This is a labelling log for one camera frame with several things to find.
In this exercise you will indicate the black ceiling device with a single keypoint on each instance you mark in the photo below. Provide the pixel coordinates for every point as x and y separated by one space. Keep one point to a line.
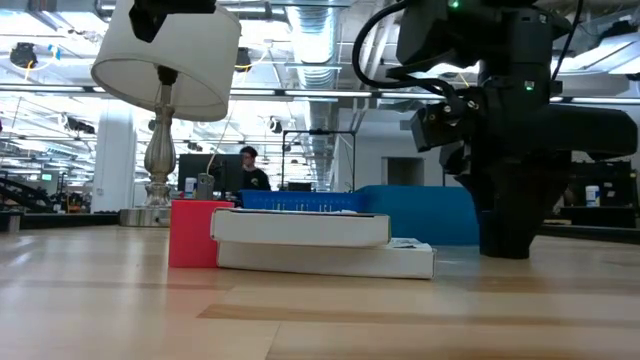
23 55

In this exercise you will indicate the grey metal clamp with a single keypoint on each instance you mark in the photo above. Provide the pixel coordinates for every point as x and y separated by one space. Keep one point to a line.
205 187

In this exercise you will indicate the black equipment cabinet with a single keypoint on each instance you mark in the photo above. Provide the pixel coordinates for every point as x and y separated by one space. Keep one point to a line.
615 190

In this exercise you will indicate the white printed product box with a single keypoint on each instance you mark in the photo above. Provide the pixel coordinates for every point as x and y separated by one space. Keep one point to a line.
325 262
300 230

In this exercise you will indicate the white building column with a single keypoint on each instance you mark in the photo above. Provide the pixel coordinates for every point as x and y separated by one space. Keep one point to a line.
115 165

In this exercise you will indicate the black rectangular frame stand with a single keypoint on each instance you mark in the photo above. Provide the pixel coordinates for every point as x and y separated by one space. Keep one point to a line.
320 131

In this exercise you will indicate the red plastic block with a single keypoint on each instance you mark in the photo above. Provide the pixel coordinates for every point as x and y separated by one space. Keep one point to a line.
192 235

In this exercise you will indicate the person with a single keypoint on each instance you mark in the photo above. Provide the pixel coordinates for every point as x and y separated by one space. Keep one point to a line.
255 177

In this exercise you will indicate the white canister blue label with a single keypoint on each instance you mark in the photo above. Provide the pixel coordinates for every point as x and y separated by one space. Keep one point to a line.
190 189

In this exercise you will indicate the large teal plastic bin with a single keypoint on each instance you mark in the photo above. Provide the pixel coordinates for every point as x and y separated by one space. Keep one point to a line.
425 215

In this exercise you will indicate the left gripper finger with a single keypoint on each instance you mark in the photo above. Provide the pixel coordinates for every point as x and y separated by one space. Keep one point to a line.
147 25

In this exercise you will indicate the small blue plastic bin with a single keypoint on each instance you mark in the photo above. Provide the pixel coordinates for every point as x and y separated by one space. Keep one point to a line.
300 200

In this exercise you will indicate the silver ribbed ventilation duct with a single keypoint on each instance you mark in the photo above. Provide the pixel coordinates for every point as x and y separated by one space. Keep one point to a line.
315 50

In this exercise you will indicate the black computer monitor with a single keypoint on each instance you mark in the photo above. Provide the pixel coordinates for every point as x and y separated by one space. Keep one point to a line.
200 165

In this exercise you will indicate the table lamp white shade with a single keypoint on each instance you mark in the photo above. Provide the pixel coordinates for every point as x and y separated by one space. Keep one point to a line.
170 65

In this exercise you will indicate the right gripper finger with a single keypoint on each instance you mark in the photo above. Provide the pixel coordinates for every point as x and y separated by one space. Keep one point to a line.
510 210

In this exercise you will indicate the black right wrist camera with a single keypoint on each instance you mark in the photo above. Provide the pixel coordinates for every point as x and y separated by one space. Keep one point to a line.
442 125

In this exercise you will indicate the white wipes canister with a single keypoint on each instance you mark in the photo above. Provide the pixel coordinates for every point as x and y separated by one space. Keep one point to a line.
592 196

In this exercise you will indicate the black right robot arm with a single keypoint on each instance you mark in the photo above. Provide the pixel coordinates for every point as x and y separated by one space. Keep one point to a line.
515 45

